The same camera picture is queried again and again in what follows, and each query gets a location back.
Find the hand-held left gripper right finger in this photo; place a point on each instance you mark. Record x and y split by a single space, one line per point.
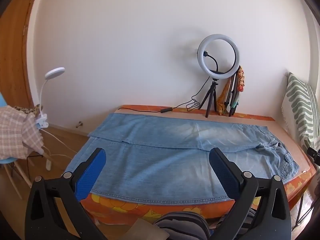
225 177

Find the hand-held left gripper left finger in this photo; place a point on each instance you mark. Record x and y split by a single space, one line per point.
91 175

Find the blue denim pants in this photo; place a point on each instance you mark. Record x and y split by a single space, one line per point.
162 160

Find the orange floral bed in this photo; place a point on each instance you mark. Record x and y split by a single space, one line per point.
120 207

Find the metal door stopper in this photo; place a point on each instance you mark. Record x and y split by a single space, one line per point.
79 124

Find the green striped pillow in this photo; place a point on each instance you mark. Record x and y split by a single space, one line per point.
300 105

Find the person's striped clothing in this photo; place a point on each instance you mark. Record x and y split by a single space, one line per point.
180 226

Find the folded black tripod stand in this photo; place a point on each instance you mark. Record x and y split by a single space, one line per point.
232 97

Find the leopard print cloth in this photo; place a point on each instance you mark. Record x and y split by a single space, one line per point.
33 110

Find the black mini tripod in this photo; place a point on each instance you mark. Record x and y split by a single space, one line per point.
212 90

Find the beige plaid cloth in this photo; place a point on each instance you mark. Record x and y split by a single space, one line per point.
15 130

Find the white clip lamp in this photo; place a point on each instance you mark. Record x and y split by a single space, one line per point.
55 72

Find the wooden door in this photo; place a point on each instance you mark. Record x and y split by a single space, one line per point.
12 55

